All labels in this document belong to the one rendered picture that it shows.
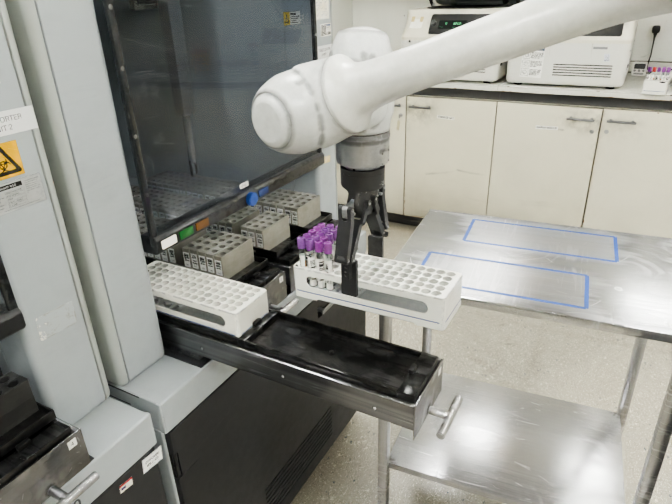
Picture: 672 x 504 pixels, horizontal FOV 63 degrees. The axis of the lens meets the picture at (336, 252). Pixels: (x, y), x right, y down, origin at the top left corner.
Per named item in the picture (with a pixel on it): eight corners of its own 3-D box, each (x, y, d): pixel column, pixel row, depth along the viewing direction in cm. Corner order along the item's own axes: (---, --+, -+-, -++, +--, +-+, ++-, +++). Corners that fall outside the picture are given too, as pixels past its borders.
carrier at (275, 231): (284, 234, 140) (282, 212, 137) (290, 236, 139) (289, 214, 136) (257, 252, 131) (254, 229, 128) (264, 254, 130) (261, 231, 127)
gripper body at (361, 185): (371, 173, 86) (371, 227, 90) (393, 159, 93) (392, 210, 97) (330, 168, 90) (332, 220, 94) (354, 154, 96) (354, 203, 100)
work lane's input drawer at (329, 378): (113, 333, 117) (104, 297, 113) (160, 302, 128) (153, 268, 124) (439, 452, 85) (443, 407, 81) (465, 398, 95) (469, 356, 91)
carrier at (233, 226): (255, 228, 144) (253, 207, 141) (262, 230, 143) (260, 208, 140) (227, 245, 135) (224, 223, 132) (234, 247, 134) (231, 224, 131)
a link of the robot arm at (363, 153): (399, 126, 90) (398, 161, 93) (350, 121, 94) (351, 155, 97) (375, 139, 83) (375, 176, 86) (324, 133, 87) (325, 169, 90)
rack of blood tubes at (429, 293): (294, 295, 104) (291, 266, 102) (320, 272, 112) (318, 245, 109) (443, 331, 91) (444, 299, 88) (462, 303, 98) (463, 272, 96)
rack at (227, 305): (126, 305, 114) (119, 279, 111) (161, 284, 121) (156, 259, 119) (239, 343, 101) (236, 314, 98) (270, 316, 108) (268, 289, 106)
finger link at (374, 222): (353, 197, 95) (356, 191, 96) (368, 234, 104) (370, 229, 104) (373, 200, 93) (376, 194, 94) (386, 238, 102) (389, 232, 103)
